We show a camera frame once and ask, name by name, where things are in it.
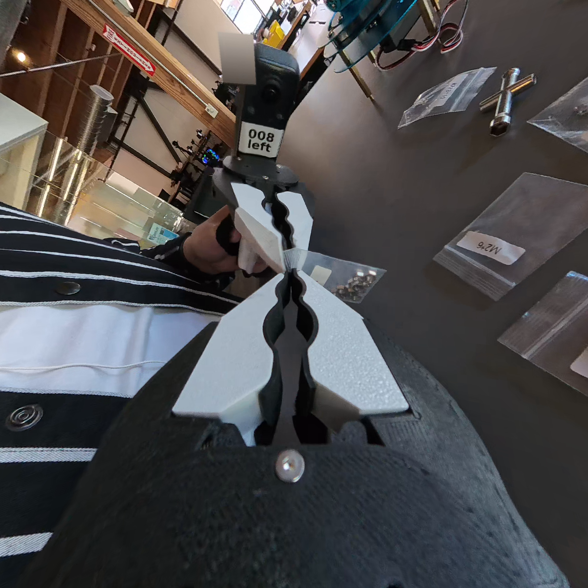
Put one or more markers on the silver ribbed duct pipe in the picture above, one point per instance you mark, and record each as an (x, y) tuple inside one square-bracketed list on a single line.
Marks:
[(94, 119)]

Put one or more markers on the scattered small clear parts bags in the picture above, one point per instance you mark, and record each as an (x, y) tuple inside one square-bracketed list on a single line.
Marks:
[(505, 220)]

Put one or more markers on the silver cross socket wrench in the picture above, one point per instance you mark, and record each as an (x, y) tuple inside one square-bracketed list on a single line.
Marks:
[(505, 101)]

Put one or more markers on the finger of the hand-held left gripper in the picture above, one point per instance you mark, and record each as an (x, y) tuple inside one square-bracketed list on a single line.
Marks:
[(301, 220), (257, 229)]

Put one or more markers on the dark desk with wooden edge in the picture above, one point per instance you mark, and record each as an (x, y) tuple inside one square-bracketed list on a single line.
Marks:
[(413, 183)]

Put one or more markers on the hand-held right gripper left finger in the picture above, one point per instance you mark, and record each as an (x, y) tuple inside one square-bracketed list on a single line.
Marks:
[(225, 367)]

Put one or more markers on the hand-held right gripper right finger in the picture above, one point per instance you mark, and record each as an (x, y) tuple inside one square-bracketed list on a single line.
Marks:
[(353, 367)]

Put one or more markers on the person's left hand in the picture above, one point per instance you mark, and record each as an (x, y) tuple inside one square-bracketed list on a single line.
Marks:
[(206, 248)]

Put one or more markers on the blue toy robot arm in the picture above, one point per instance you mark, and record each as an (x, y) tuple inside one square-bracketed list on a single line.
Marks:
[(367, 27)]

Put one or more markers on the red and white wall sign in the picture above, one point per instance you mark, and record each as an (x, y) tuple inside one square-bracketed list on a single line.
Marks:
[(128, 50)]

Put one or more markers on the clear bag of hex nuts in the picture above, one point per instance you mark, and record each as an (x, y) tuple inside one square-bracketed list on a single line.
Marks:
[(358, 280)]

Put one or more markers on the person's striped black shirt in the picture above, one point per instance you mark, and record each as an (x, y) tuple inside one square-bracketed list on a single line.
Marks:
[(69, 275)]

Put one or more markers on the yellow box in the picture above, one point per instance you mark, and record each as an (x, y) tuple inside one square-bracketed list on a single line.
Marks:
[(277, 33)]

